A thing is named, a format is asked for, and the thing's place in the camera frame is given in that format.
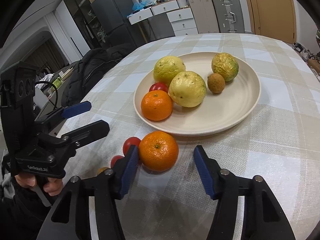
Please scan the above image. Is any orange mandarin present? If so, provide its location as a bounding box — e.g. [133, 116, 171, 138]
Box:
[138, 131, 179, 172]

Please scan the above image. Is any person's left hand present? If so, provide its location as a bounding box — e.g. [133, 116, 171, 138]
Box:
[14, 172, 65, 197]

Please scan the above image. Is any small brown longan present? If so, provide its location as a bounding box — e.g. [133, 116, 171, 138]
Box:
[97, 167, 110, 175]

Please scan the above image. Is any red cherry tomato with stem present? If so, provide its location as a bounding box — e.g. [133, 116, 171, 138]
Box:
[110, 155, 124, 168]

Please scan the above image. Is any black jacket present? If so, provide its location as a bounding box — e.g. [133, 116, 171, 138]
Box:
[61, 43, 134, 107]

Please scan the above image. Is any checkered beige tablecloth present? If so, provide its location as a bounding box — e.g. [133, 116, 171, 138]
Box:
[60, 34, 319, 239]

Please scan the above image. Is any orange in plate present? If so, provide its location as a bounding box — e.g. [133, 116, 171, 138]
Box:
[140, 90, 173, 121]

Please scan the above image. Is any cherry tomato in plate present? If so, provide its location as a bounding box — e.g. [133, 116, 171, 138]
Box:
[149, 82, 169, 93]

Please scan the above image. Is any yellow guava left in plate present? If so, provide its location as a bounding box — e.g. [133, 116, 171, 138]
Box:
[153, 56, 185, 87]

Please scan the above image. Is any black refrigerator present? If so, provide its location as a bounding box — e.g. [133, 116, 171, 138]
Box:
[91, 0, 146, 49]

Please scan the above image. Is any beige round plate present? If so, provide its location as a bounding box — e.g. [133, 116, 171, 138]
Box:
[133, 52, 261, 136]

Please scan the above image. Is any white drawer desk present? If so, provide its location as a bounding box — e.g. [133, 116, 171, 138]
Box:
[128, 0, 199, 41]

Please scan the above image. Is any wrinkled yellow-green guava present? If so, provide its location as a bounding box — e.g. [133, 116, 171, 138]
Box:
[212, 53, 239, 82]

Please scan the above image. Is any beige suitcase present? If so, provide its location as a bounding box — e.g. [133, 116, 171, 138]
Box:
[188, 0, 220, 34]

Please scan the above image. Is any silver suitcase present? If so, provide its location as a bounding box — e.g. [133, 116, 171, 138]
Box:
[212, 0, 245, 34]

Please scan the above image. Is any wooden door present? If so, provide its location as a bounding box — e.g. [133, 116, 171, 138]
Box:
[247, 0, 296, 44]

